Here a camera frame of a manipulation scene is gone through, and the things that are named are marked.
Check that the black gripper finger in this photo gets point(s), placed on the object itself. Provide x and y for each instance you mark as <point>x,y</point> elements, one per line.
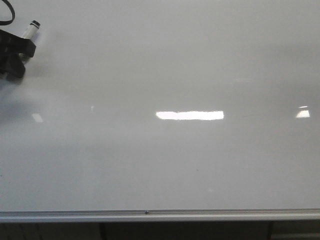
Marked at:
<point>11,44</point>
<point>12,65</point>

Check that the white black whiteboard marker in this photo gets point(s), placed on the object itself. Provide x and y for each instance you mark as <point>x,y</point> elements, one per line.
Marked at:
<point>28,37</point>

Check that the white whiteboard with aluminium frame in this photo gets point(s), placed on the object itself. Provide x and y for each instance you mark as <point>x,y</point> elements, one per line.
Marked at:
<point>163,110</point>

